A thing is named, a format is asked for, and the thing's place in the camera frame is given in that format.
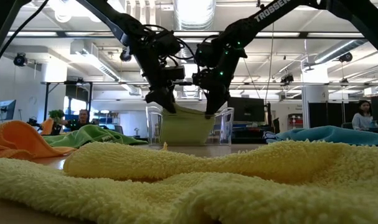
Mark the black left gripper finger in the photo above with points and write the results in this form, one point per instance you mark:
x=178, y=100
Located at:
x=171, y=105
x=154, y=97

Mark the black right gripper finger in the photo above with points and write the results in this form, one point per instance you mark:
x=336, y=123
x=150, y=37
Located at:
x=224, y=98
x=212, y=104

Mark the lime green microfiber towel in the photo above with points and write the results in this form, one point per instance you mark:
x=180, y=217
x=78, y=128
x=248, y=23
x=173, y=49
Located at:
x=185, y=127

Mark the yellow microfiber towel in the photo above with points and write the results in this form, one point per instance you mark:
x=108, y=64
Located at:
x=207, y=193

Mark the orange microfiber towel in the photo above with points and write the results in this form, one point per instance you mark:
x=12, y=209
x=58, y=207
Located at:
x=17, y=137

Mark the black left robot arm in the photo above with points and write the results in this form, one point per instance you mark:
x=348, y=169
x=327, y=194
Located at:
x=114, y=18

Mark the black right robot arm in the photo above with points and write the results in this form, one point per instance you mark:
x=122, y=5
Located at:
x=269, y=14

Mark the blue microfiber towel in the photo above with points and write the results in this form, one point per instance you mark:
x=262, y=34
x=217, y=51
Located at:
x=325, y=133

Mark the black monitor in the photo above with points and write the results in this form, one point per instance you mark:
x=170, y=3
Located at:
x=248, y=109

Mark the clear plastic bin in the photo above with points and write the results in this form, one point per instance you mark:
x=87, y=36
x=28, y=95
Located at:
x=226, y=130

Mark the red shelf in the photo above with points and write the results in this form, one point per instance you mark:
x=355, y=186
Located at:
x=294, y=122

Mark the person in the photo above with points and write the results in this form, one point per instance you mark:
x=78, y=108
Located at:
x=363, y=116
x=81, y=119

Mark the black overhead light bar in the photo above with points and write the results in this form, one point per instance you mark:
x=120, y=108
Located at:
x=303, y=35

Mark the background potted plant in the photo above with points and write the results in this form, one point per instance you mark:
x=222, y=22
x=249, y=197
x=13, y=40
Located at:
x=56, y=114

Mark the black partition panels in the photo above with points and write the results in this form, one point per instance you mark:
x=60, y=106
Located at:
x=332, y=115

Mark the grey office chair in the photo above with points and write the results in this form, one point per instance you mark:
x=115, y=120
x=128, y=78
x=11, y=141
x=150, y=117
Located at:
x=347, y=125

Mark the silver-backed monitor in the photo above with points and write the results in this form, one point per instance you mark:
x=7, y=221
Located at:
x=6, y=109

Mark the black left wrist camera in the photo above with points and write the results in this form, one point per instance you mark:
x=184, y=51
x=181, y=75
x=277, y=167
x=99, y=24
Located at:
x=174, y=73

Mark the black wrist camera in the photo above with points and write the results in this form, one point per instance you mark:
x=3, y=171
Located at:
x=199, y=79
x=174, y=73

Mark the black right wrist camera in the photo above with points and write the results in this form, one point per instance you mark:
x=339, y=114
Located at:
x=199, y=79

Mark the silver ventilation duct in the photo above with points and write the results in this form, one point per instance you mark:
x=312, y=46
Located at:
x=195, y=12

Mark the black workstation frame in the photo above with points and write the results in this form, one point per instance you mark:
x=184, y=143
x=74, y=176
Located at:
x=46, y=105

